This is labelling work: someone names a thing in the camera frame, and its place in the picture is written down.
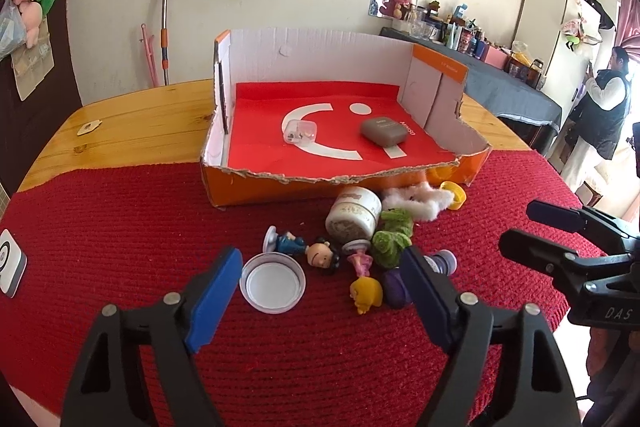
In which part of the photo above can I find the yellow bottle cap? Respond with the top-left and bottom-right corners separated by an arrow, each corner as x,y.
439,181 -> 468,212

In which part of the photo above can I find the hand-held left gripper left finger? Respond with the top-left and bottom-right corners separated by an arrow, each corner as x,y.
60,247 -> 244,427

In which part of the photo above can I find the purple small bottle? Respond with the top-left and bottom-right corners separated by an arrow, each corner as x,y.
382,249 -> 458,310

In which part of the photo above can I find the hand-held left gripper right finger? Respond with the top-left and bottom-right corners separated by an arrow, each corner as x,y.
400,246 -> 583,427

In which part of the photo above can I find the pink plush pig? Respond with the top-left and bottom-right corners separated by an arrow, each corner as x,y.
11,0 -> 43,49

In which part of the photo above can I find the white cream jar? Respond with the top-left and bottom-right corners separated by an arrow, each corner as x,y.
325,187 -> 383,242

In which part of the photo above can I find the pink curtain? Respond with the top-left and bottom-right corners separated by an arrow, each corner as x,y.
612,0 -> 640,52

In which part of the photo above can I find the side table with grey cloth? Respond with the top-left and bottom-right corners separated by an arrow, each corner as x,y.
380,27 -> 563,142

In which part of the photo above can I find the clear plastic bag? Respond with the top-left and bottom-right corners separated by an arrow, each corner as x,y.
0,0 -> 27,60

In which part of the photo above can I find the grey rounded case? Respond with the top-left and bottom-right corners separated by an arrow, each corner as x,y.
360,117 -> 417,144

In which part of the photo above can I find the metal mop handle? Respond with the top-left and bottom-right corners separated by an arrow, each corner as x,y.
159,0 -> 173,86

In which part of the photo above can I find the clear plastic earbud case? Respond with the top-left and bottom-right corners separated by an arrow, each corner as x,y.
282,119 -> 318,145

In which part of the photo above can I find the white wardrobe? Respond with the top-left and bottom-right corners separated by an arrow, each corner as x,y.
512,0 -> 601,108

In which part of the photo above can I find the red printed paper sheet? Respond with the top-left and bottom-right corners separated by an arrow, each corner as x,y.
227,82 -> 461,182

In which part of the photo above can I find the white fluffy plush toy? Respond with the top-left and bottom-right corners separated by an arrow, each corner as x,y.
382,181 -> 453,223

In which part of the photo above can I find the beige hanging organiser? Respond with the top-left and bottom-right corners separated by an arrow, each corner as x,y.
10,27 -> 55,102

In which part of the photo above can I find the row of bottles and jars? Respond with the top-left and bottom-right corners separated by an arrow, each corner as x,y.
395,0 -> 548,90

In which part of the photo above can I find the red knitted mat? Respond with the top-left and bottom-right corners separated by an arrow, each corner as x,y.
0,147 -> 608,427

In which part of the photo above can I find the orange and white cardboard box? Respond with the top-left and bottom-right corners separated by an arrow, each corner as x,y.
200,28 -> 492,208

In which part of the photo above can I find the white round plastic lid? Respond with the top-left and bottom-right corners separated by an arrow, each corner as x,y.
240,252 -> 307,314

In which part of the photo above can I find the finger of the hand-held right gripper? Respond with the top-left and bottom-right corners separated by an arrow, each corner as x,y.
526,200 -> 640,253
498,229 -> 633,293

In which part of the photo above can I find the green plush toy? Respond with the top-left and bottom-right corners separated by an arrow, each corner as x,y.
372,207 -> 416,269

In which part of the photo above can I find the white square device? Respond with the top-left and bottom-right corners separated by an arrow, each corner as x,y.
0,228 -> 27,298

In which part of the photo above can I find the pink plastic hanger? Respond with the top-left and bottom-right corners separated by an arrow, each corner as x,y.
140,23 -> 160,88

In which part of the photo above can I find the blue black-haired figurine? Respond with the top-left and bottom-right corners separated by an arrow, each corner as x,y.
262,228 -> 343,277

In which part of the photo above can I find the pink yellow-haired figurine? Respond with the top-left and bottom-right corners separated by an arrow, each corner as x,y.
341,239 -> 385,315

